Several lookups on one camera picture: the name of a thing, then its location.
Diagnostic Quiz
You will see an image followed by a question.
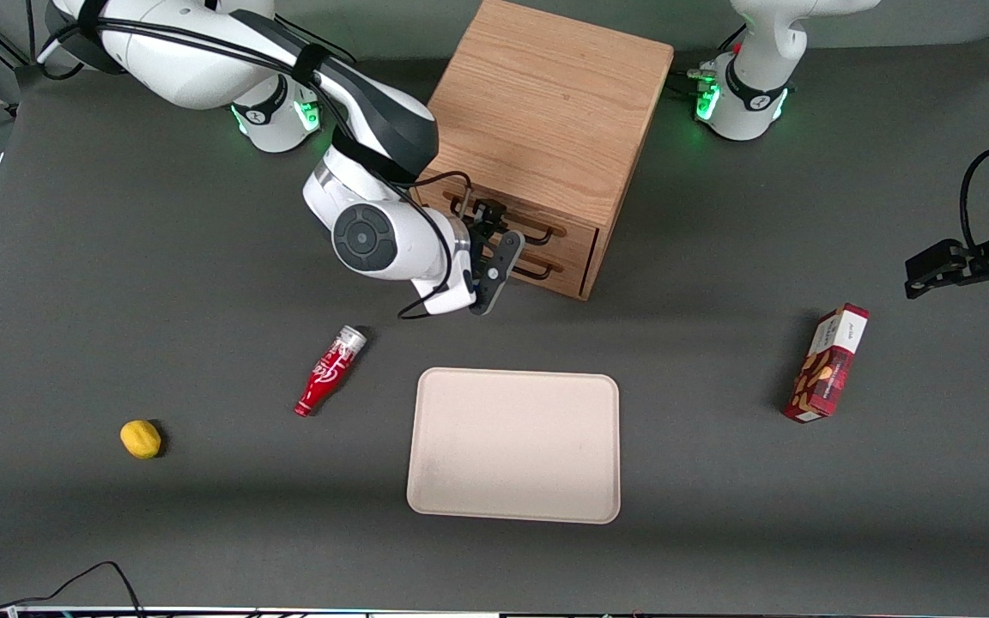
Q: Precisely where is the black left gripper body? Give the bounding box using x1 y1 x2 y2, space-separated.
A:
945 249 989 284

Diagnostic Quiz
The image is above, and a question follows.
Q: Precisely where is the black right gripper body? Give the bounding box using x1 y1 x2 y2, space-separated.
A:
458 215 488 297

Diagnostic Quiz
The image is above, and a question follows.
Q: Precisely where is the wooden drawer with black handle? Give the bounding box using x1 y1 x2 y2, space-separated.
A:
416 176 603 260
494 245 594 301

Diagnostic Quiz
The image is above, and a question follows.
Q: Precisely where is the wooden drawer cabinet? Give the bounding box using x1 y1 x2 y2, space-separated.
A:
413 0 676 301

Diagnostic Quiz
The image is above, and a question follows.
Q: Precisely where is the red plaid cookie box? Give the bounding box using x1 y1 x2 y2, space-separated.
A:
783 303 871 424

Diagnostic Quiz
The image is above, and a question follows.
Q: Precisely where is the beige plastic tray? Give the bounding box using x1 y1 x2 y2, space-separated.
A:
406 367 622 525

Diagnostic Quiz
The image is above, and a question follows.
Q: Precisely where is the red cola bottle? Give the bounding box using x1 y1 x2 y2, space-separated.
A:
293 326 368 419

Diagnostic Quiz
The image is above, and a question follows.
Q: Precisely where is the yellow lemon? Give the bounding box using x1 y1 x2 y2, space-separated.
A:
119 420 162 460

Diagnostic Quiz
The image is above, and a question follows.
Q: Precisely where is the black right base cable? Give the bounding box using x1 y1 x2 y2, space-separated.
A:
288 17 358 65

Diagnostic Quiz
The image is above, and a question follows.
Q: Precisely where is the black table edge cable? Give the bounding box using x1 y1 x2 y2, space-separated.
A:
0 541 148 618

